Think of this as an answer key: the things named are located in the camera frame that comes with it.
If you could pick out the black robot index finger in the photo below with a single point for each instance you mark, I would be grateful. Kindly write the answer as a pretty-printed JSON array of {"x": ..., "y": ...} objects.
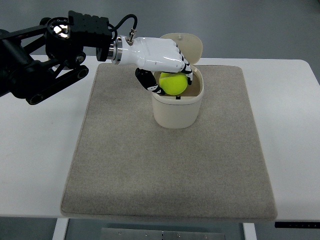
[{"x": 189, "y": 73}]

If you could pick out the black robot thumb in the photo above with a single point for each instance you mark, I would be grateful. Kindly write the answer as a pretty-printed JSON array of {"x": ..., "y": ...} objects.
[{"x": 148, "y": 81}]

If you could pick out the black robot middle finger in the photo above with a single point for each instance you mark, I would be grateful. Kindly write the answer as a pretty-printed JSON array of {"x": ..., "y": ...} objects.
[{"x": 184, "y": 59}]

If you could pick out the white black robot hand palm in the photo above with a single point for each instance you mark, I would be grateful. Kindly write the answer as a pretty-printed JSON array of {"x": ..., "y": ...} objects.
[{"x": 148, "y": 53}]

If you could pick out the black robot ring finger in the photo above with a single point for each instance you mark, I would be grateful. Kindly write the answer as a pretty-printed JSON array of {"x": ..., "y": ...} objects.
[{"x": 179, "y": 51}]

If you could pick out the yellow-green tennis ball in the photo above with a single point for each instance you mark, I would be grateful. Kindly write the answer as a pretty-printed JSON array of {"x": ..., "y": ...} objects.
[{"x": 173, "y": 84}]

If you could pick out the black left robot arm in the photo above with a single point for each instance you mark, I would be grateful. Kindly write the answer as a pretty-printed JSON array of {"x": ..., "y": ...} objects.
[{"x": 39, "y": 62}]

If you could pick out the beige bin with open lid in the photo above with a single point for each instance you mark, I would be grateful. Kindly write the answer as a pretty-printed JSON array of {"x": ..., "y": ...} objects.
[{"x": 178, "y": 112}]

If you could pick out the grey felt mat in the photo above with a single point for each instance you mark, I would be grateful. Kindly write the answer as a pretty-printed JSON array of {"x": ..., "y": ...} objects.
[{"x": 127, "y": 167}]

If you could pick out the white right table leg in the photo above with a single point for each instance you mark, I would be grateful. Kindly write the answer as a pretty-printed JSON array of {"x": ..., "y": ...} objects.
[{"x": 249, "y": 231}]

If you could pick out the white table leg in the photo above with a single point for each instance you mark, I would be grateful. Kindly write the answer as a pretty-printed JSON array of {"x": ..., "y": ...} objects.
[
  {"x": 249, "y": 231},
  {"x": 60, "y": 229}
]

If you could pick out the white left table leg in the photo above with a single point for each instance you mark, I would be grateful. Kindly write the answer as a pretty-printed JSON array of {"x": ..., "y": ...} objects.
[{"x": 60, "y": 229}]

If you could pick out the black table control panel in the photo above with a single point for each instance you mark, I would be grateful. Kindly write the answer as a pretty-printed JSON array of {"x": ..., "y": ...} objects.
[{"x": 297, "y": 225}]

